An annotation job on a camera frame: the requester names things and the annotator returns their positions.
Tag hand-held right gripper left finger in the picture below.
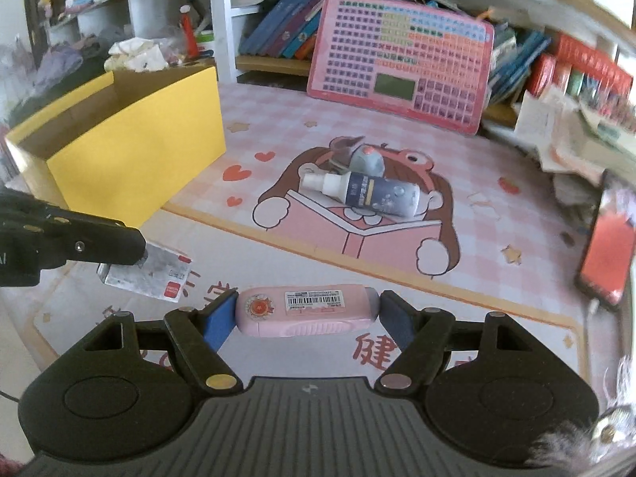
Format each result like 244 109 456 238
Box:
79 291 238 392

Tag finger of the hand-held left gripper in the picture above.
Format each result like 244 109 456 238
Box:
30 211 147 265
0 190 65 237

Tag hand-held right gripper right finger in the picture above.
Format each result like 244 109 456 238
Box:
376 291 542 392

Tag grey packet with red label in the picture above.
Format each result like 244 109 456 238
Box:
97 241 194 304

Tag pink bottle with barcode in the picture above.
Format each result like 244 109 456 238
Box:
235 283 381 339

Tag yellow cardboard box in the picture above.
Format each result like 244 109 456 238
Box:
5 66 227 229

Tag white and blue spray bottle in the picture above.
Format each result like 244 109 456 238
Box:
299 170 421 218

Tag grey mouse toy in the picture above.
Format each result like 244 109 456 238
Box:
328 135 386 177

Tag pink printed table mat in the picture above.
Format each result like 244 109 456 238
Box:
0 82 636 458

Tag purple cloth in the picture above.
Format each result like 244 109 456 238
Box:
35 45 84 81

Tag crumpled white plastic bag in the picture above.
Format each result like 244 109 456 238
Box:
104 37 172 73

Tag grey fluffy pompom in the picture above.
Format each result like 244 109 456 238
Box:
527 358 636 477

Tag smartphone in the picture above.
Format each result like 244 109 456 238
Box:
575 171 636 309

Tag red tassel pen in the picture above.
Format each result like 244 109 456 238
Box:
179 5 200 58

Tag white bookshelf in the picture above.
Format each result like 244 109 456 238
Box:
50 0 636 85

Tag pile of loose papers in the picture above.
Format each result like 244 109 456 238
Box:
514 84 636 194

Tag pink toy keyboard tablet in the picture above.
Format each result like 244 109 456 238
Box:
306 0 495 135

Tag row of blue children's books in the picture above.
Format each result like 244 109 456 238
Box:
238 0 552 107

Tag red book boxes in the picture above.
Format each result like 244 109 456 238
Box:
527 32 636 110

